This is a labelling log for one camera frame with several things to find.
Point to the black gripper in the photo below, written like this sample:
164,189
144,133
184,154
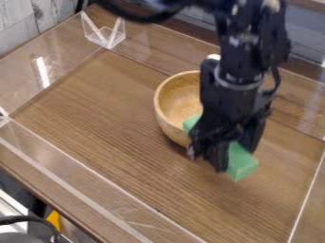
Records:
234,106

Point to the yellow label on device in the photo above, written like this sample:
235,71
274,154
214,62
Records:
53,218

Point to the light brown wooden bowl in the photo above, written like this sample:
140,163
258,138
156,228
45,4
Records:
176,103

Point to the clear acrylic corner bracket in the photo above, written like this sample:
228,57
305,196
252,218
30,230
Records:
104,37

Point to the green rectangular block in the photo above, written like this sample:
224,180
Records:
242,162

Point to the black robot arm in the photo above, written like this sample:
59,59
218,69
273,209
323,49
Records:
252,47

